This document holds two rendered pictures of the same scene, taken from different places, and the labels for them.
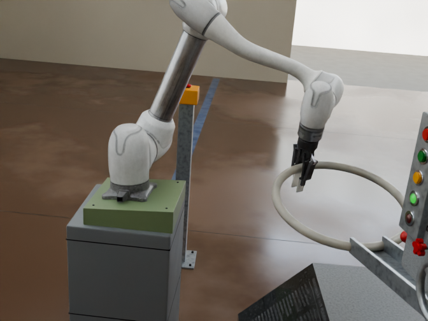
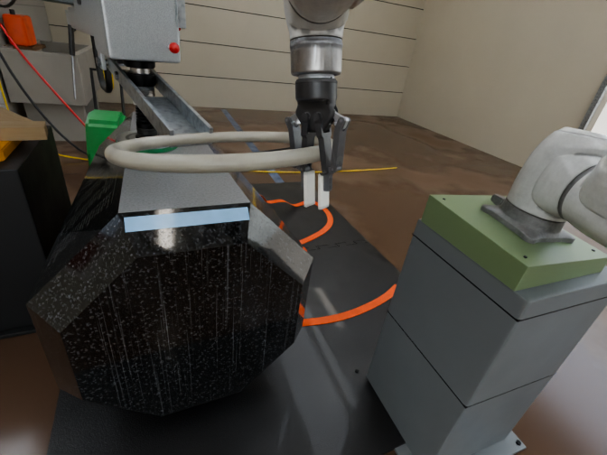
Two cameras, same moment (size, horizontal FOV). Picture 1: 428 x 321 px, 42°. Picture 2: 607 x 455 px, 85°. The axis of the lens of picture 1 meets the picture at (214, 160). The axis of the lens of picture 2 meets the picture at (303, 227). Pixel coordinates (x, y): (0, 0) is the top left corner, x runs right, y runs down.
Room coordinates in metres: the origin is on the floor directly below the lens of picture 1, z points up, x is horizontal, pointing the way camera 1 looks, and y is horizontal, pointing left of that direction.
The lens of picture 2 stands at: (2.49, -0.64, 1.25)
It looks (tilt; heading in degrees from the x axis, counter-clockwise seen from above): 29 degrees down; 151
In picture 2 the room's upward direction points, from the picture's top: 8 degrees clockwise
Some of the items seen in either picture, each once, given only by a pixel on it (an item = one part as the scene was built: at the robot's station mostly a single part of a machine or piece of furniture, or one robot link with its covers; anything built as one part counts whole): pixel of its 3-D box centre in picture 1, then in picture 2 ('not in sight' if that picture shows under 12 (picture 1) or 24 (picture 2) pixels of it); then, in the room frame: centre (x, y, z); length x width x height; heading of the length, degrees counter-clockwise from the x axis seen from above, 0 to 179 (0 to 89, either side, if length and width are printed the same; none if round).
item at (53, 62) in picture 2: not in sight; (63, 89); (-2.25, -1.31, 0.43); 1.30 x 0.62 x 0.86; 176
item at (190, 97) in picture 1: (183, 178); not in sight; (2.96, 0.17, 0.54); 0.20 x 0.20 x 1.09; 88
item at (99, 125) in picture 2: not in sight; (107, 132); (-0.50, -0.83, 0.43); 0.35 x 0.35 x 0.87; 73
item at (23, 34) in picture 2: not in sight; (22, 29); (-2.15, -1.53, 1.00); 0.50 x 0.22 x 0.33; 176
